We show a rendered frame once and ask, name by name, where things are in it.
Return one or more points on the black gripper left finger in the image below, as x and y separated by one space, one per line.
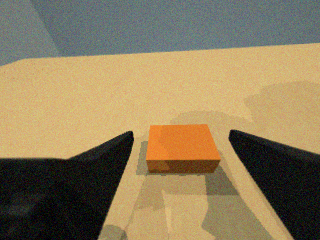
82 187

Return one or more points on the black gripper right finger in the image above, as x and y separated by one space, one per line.
288 177

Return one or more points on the orange block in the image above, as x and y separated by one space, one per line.
181 149

